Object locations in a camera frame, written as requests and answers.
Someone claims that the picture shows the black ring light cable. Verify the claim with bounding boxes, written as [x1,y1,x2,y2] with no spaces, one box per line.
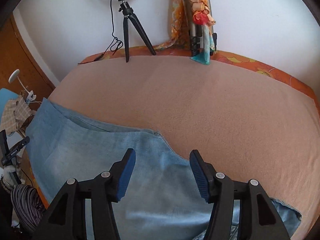
[82,0,124,65]

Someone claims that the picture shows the orange floral scarf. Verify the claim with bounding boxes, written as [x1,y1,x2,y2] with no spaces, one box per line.
[154,0,217,65]

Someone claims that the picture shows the left hand grey glove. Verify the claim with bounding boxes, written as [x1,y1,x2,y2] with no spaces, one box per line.
[1,165,21,193]

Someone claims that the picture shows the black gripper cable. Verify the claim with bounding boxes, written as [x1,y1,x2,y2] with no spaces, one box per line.
[15,152,36,188]

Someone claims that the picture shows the orange floral bed sheet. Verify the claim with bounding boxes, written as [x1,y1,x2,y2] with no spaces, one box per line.
[24,45,320,205]

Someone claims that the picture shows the white desk lamp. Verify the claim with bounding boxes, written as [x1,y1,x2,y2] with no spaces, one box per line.
[8,69,41,104]

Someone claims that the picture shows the blue chair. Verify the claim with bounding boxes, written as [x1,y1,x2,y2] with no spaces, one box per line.
[0,88,18,119]

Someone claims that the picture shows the wooden door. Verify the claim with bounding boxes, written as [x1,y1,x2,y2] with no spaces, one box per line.
[0,15,55,110]

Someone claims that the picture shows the blue denim pants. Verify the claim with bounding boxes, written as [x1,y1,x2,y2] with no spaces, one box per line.
[27,100,302,239]

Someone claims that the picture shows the beige checked cloth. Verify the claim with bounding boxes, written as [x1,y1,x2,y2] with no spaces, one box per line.
[1,95,35,138]

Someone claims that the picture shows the black small tripod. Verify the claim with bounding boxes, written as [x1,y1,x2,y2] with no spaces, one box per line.
[118,0,157,63]

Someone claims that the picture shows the striped trouser leg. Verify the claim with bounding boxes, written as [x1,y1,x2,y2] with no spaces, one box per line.
[11,184,46,233]

